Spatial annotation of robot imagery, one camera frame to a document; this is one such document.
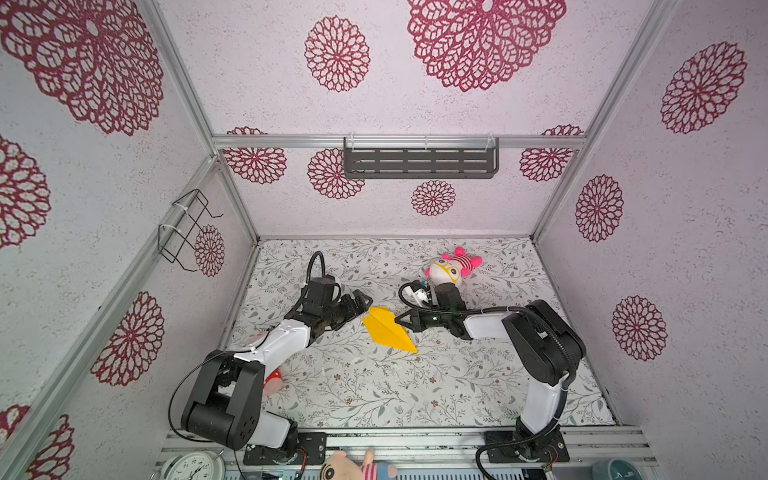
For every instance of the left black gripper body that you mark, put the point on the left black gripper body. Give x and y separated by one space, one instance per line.
342 311

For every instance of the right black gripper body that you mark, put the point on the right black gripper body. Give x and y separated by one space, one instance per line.
430 320

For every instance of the yellow square paper sheet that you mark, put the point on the yellow square paper sheet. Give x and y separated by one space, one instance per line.
381 326

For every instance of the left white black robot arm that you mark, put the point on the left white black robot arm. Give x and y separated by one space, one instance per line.
225 403

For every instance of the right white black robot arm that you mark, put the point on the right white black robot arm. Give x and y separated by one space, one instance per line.
548 347

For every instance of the pink white plush toy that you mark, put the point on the pink white plush toy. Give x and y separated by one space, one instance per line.
453 268

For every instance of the pink doll red dotted dress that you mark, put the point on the pink doll red dotted dress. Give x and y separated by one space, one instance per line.
273 383

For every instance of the pig plush striped shirt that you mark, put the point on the pig plush striped shirt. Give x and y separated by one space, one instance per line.
340 467

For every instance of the white analog alarm clock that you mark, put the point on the white analog alarm clock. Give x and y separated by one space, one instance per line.
200 465

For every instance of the teal round clock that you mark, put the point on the teal round clock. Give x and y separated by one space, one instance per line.
616 469

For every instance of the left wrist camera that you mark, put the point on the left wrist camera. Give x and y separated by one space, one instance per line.
319 295

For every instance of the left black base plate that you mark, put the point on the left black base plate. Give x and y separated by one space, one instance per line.
302 448

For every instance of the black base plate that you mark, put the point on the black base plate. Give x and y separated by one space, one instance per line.
302 448
549 448

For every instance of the dark grey wall shelf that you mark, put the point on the dark grey wall shelf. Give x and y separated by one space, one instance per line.
399 163

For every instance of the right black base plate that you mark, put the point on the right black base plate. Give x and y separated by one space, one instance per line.
549 448

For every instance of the black wire wall rack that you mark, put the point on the black wire wall rack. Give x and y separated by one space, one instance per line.
193 242

